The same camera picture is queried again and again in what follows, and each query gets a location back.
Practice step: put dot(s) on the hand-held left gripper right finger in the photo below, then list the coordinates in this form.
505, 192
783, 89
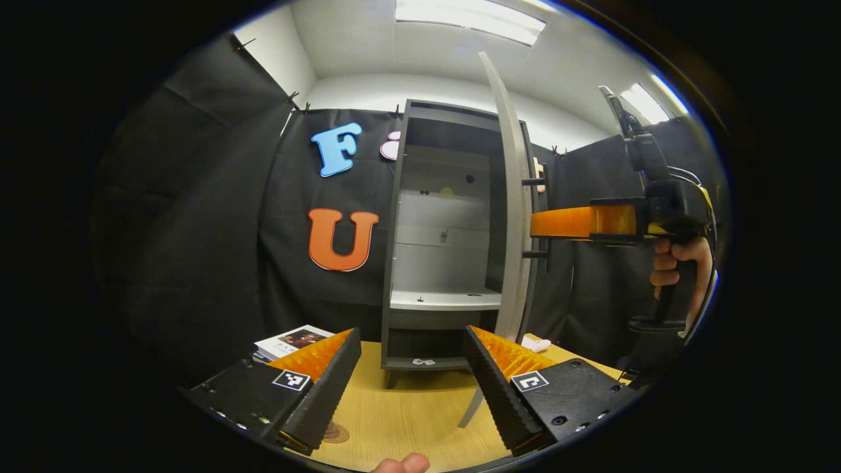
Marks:
499, 394

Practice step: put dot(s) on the dark grey cabinet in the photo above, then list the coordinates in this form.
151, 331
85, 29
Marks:
394, 263

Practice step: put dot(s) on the long ceiling light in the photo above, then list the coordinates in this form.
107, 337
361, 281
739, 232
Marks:
647, 102
470, 20

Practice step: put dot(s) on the beige cabinet door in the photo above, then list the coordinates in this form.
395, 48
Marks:
516, 197

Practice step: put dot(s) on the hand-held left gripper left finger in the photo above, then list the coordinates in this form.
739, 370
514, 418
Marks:
328, 387

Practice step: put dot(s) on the black backdrop cloth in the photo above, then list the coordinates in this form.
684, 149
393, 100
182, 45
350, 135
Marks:
210, 230

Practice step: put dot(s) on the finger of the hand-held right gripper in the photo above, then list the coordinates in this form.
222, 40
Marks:
571, 222

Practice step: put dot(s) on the magazine with photo cover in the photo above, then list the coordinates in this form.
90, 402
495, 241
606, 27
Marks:
292, 340

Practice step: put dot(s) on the small pink object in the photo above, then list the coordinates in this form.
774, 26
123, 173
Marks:
537, 343

